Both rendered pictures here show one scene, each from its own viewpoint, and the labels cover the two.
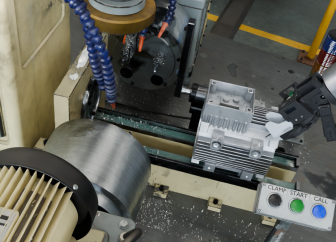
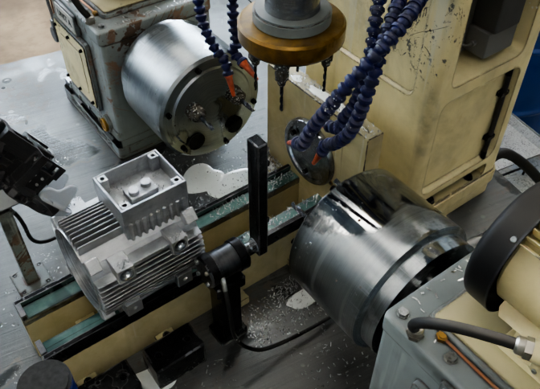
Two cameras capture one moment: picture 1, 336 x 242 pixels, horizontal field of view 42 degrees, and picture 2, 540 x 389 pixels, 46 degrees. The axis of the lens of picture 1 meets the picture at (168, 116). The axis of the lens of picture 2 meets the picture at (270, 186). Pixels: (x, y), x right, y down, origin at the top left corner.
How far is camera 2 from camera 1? 1.65 m
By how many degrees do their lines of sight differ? 85
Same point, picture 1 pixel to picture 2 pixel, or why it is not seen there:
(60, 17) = (409, 91)
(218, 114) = (138, 169)
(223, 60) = not seen: outside the picture
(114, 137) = (182, 58)
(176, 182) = not seen: hidden behind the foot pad
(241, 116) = (108, 178)
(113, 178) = (147, 47)
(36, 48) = (353, 54)
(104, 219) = (116, 22)
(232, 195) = not seen: hidden behind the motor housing
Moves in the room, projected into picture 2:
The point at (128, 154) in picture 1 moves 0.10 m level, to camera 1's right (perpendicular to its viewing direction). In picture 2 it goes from (161, 68) to (119, 88)
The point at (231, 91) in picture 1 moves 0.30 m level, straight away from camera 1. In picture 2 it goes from (154, 204) to (247, 341)
